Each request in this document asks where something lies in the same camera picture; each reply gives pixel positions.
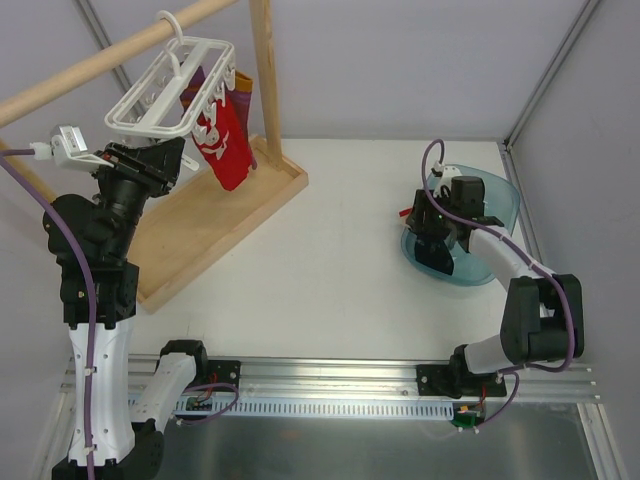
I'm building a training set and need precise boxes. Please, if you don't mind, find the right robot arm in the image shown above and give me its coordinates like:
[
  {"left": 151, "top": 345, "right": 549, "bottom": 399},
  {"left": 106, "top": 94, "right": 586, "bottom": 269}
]
[{"left": 405, "top": 175, "right": 584, "bottom": 399}]

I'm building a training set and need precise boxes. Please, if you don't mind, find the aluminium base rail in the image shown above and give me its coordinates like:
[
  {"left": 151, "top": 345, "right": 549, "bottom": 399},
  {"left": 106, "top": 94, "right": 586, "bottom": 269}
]
[{"left": 59, "top": 352, "right": 599, "bottom": 406}]

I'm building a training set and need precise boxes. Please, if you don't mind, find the wooden drying rack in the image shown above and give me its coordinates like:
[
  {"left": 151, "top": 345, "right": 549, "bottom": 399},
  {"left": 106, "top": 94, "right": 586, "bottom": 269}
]
[{"left": 1, "top": 1, "right": 308, "bottom": 312}]

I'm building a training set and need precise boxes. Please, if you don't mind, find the red sock front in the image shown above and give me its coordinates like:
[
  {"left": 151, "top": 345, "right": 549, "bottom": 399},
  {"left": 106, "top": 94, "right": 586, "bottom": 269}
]
[{"left": 192, "top": 95, "right": 252, "bottom": 191}]

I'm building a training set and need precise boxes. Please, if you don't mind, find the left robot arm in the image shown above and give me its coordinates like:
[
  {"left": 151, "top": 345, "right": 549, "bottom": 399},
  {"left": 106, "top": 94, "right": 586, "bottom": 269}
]
[{"left": 43, "top": 137, "right": 210, "bottom": 479}]

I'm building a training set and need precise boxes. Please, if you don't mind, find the white plastic clip hanger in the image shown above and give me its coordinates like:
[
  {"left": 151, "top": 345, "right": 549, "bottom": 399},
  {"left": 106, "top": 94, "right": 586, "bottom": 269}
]
[{"left": 104, "top": 10, "right": 236, "bottom": 140}]

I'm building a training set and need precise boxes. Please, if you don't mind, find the green connector board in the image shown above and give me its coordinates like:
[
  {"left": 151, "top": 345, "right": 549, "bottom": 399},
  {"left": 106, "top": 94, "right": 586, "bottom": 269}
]
[{"left": 451, "top": 405, "right": 484, "bottom": 432}]

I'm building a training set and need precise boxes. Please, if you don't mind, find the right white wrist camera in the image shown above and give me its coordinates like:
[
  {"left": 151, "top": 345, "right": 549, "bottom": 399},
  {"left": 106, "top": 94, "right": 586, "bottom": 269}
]
[{"left": 432, "top": 162, "right": 462, "bottom": 198}]

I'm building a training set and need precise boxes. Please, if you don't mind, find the white slotted cable duct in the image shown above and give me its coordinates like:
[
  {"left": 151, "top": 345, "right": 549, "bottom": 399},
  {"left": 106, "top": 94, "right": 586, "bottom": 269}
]
[{"left": 127, "top": 397, "right": 456, "bottom": 421}]

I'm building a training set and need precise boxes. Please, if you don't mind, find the teal plastic basin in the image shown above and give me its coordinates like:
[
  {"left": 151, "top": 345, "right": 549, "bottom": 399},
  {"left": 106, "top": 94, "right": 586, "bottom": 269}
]
[{"left": 401, "top": 164, "right": 520, "bottom": 287}]

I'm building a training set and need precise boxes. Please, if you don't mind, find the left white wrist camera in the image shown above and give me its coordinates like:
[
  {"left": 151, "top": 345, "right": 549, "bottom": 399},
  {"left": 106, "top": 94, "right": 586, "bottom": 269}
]
[{"left": 29, "top": 125, "right": 113, "bottom": 173}]

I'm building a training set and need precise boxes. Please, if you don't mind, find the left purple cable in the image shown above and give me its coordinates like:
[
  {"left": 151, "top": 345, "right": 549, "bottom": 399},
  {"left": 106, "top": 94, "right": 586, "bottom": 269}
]
[{"left": 0, "top": 147, "right": 101, "bottom": 480}]

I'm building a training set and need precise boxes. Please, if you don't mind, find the purple striped sock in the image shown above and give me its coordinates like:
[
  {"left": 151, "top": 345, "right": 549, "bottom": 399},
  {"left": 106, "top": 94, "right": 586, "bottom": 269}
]
[
  {"left": 231, "top": 70, "right": 257, "bottom": 178},
  {"left": 179, "top": 66, "right": 206, "bottom": 113}
]

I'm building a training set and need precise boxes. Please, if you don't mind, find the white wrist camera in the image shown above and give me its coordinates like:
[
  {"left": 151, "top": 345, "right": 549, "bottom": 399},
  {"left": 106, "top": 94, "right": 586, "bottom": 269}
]
[
  {"left": 432, "top": 162, "right": 462, "bottom": 198},
  {"left": 29, "top": 125, "right": 113, "bottom": 173}
]

